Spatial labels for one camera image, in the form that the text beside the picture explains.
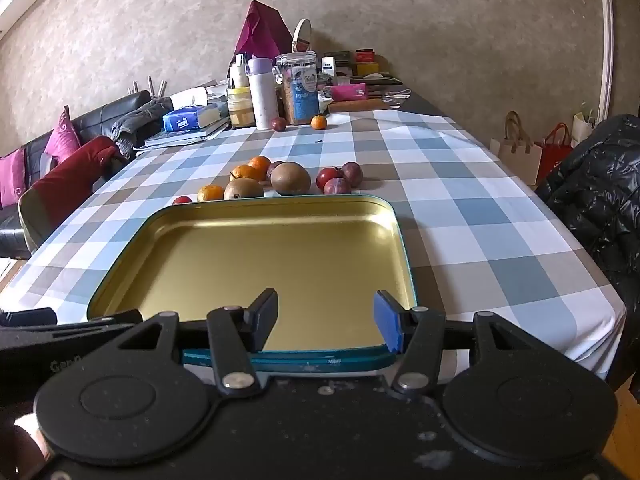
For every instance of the pink cushion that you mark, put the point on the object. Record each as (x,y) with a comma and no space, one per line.
(62,132)
(11,177)

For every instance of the stack of books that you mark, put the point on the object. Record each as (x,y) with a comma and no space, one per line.
(190,136)

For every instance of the grey jacket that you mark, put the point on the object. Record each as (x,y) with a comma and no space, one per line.
(140,120)

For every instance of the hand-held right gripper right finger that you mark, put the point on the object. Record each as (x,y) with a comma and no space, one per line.
(387,320)

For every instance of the white bottle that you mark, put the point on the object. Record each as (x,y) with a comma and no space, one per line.
(239,72)

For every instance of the black leather sofa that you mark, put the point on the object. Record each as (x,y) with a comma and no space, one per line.
(100,117)

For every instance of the magenta bag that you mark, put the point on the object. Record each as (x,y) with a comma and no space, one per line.
(262,30)

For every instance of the pale purple plum with stem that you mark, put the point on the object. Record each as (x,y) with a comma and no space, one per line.
(337,187)

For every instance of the pale scuffed orange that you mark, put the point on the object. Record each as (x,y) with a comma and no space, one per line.
(210,193)

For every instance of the large brown kiwi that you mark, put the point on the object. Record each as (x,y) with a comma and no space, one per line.
(290,178)

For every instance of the pink pouch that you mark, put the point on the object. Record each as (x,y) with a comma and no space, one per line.
(345,93)

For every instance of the orange with green stem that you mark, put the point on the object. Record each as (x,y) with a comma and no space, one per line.
(244,172)

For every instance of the golden tin tray teal rim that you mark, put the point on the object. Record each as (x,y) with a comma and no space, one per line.
(250,260)

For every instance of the wooden board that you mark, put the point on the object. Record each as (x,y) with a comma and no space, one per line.
(357,105)

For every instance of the dark red plum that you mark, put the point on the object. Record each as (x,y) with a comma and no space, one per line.
(279,124)

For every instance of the dark purple plum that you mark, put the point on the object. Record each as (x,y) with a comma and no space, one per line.
(273,167)

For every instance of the dark red cloth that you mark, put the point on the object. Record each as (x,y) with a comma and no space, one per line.
(70,170)

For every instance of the bright orange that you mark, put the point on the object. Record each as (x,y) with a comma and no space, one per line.
(260,163)

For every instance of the glass jar blue label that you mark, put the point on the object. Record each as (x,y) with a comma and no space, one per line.
(300,95)

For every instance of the white thermos lilac lid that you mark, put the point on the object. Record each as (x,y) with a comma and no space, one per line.
(262,95)

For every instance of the black puffer jacket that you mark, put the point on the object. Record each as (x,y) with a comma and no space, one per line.
(600,190)

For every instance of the beige paper bag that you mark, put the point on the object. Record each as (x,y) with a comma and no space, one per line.
(515,157)

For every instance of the white door frame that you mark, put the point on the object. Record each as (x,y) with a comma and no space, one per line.
(607,35)

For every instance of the blue tissue pack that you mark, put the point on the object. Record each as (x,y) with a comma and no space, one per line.
(180,120)

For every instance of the white paper bag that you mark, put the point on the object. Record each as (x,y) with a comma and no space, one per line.
(582,127)

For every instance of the small red tomato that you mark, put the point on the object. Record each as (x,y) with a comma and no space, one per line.
(182,200)

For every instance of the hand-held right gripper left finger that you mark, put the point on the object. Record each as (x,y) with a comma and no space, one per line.
(265,312)

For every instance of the round white mirror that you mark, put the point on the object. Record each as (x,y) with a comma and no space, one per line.
(302,32)

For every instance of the olive chair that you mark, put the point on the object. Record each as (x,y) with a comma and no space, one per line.
(30,220)

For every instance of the small orange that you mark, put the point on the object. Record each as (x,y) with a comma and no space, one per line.
(318,121)

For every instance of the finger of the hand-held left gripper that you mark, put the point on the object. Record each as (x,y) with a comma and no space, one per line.
(100,322)

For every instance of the glass jar yellow lid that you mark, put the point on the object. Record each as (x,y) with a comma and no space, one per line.
(240,110)

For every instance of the checkered tablecloth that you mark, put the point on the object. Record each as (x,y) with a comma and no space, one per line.
(475,235)

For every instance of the red paper bag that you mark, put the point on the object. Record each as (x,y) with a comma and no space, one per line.
(555,152)

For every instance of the reddish purple plum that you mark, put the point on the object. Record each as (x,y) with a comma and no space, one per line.
(353,170)

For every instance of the red box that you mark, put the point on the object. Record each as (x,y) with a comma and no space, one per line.
(365,55)

